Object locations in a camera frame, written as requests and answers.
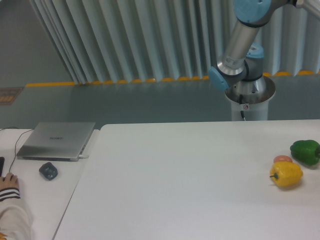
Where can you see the person's hand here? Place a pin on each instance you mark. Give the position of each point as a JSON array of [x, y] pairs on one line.
[[9, 184]]

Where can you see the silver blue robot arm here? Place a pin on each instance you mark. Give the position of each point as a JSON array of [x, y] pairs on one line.
[[251, 15]]

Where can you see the cream sleeved forearm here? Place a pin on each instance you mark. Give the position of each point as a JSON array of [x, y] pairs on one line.
[[14, 218]]

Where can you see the black phone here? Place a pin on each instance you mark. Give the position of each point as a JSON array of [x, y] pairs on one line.
[[2, 161]]

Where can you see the dark grey earbuds case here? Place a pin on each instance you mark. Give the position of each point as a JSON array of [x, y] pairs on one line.
[[48, 171]]

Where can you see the silver closed laptop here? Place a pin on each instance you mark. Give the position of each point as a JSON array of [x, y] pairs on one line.
[[57, 141]]

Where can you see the white usb plug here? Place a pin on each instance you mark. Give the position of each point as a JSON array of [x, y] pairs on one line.
[[83, 156]]

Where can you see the white corrugated partition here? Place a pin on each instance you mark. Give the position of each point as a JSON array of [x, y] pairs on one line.
[[130, 40]]

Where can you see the small orange red pepper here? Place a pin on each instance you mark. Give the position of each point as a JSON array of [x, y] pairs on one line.
[[282, 158]]

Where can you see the yellow bell pepper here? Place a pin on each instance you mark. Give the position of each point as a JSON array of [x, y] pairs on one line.
[[285, 174]]

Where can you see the green bell pepper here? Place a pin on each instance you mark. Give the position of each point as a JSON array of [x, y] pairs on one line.
[[306, 151]]

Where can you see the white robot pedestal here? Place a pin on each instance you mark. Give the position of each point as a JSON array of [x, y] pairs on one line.
[[249, 100]]

